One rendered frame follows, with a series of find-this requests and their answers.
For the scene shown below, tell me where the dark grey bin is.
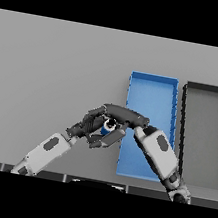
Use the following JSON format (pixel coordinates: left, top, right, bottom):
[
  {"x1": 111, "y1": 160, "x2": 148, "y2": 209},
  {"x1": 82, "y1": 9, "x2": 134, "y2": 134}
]
[{"x1": 165, "y1": 80, "x2": 218, "y2": 192}]

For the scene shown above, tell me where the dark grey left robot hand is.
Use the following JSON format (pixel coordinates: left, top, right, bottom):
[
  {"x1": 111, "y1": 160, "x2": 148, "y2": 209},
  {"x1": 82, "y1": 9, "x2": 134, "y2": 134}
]
[{"x1": 62, "y1": 99, "x2": 131, "y2": 155}]

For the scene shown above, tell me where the blue pipe with pale ring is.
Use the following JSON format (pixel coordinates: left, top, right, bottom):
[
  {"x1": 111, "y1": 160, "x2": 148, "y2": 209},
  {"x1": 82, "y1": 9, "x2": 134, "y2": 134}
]
[{"x1": 100, "y1": 116, "x2": 118, "y2": 137}]

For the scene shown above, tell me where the blue bin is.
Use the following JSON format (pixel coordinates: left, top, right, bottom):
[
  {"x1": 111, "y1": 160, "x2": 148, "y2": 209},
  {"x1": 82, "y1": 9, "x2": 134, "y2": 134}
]
[{"x1": 112, "y1": 69, "x2": 187, "y2": 184}]

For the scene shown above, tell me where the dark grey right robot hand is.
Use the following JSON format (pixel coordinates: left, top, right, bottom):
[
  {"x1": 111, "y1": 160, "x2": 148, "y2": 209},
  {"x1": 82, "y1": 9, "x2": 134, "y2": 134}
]
[{"x1": 99, "y1": 101, "x2": 152, "y2": 133}]

